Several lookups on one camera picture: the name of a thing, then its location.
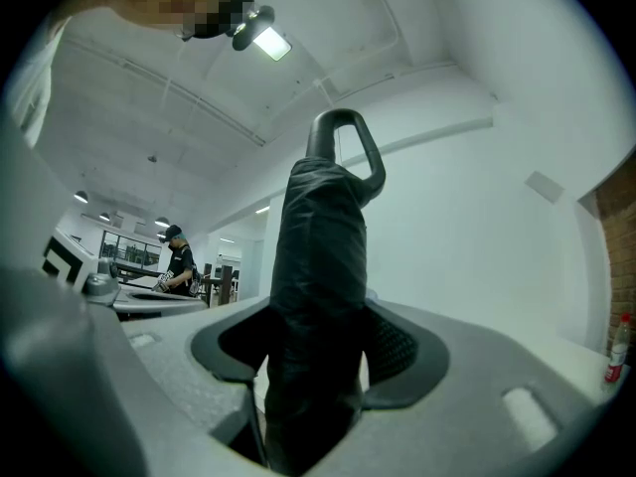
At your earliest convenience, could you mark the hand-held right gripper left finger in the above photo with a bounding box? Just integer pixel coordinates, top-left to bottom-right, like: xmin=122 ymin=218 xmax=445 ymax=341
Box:
xmin=0 ymin=136 xmax=273 ymax=477

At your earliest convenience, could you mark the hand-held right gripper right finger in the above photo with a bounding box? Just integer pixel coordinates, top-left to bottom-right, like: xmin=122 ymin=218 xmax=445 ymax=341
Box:
xmin=317 ymin=293 xmax=615 ymax=477

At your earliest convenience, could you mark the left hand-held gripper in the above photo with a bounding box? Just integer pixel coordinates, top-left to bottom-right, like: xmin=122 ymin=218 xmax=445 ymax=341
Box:
xmin=41 ymin=230 xmax=209 ymax=323

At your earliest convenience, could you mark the black umbrella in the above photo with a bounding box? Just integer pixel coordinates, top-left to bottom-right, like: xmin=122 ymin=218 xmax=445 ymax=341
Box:
xmin=262 ymin=108 xmax=388 ymax=477

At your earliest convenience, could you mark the black framed window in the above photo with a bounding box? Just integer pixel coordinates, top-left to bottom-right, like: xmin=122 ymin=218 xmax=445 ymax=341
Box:
xmin=98 ymin=230 xmax=163 ymax=271

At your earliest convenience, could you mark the dark wooden furniture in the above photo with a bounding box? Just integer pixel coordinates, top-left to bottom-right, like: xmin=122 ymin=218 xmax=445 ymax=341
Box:
xmin=203 ymin=264 xmax=240 ymax=307

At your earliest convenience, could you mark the red label plastic bottle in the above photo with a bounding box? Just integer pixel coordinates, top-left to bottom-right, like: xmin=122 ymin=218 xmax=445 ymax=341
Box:
xmin=603 ymin=312 xmax=632 ymax=386

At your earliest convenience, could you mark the person's white shirt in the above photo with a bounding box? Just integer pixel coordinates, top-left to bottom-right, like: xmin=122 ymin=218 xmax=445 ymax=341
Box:
xmin=3 ymin=15 xmax=69 ymax=148

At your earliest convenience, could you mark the rectangular ceiling light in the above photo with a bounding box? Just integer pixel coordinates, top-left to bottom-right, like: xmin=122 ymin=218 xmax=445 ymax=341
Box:
xmin=251 ymin=25 xmax=292 ymax=62

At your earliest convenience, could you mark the grey wall panel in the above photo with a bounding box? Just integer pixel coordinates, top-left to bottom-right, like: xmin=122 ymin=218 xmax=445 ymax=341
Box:
xmin=524 ymin=170 xmax=566 ymax=203

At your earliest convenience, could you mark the black head-worn camera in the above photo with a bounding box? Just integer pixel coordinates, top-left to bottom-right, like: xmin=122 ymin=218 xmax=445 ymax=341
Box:
xmin=226 ymin=3 xmax=276 ymax=52

